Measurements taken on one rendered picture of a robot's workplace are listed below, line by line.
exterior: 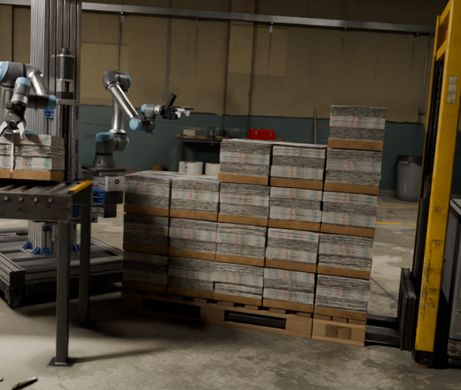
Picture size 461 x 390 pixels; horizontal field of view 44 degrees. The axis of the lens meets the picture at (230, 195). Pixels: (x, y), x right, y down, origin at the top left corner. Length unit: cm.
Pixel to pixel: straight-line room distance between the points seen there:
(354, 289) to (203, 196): 98
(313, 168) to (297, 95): 701
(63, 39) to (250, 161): 153
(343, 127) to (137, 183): 122
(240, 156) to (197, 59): 688
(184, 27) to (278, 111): 213
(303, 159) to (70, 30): 178
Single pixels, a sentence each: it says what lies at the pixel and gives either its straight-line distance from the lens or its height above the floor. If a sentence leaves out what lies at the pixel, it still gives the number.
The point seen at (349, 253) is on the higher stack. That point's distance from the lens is 314.
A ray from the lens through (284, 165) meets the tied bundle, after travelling 312.
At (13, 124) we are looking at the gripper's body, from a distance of 299.
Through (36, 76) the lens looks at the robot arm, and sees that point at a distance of 343.
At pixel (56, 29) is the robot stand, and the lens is 394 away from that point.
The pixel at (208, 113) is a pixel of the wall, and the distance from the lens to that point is 992.
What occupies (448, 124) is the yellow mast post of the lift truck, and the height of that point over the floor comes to 122.
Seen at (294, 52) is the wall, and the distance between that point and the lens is 1012.
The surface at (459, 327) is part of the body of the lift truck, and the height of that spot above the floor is 23.
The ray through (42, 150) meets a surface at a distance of 294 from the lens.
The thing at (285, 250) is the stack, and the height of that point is 48.
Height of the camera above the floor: 118
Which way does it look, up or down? 7 degrees down
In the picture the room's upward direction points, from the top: 3 degrees clockwise
